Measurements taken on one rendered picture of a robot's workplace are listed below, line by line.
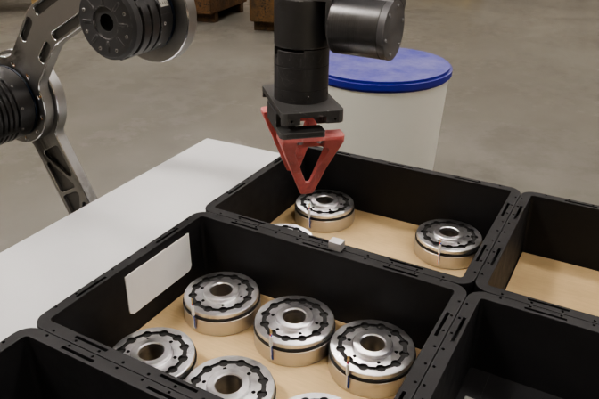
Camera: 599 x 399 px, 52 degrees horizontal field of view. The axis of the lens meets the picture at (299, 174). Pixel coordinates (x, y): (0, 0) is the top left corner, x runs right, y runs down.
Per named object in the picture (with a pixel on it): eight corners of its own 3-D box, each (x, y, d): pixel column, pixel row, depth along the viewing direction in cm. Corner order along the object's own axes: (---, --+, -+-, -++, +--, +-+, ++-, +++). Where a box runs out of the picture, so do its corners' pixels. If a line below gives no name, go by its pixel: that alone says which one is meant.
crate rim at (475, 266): (201, 223, 92) (200, 208, 91) (299, 154, 115) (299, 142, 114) (468, 304, 74) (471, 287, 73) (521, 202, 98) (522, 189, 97)
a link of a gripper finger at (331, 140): (324, 172, 72) (326, 94, 68) (342, 199, 66) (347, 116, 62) (266, 177, 71) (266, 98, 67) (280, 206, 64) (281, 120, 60)
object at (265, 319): (239, 331, 77) (238, 328, 77) (282, 290, 85) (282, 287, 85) (308, 360, 72) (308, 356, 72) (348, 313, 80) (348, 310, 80)
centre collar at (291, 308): (267, 323, 78) (267, 320, 77) (288, 303, 81) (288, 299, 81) (301, 337, 75) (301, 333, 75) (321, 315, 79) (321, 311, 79)
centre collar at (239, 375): (196, 393, 67) (196, 388, 67) (224, 366, 71) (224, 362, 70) (233, 411, 65) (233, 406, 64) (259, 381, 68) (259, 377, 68)
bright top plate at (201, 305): (168, 301, 83) (168, 297, 82) (218, 266, 90) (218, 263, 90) (225, 329, 77) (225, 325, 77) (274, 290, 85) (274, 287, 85)
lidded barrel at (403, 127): (451, 204, 292) (469, 54, 262) (411, 264, 246) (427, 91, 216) (339, 179, 317) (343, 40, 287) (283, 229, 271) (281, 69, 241)
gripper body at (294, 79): (316, 96, 72) (318, 32, 68) (344, 126, 63) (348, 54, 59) (261, 100, 70) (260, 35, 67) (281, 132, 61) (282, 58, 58)
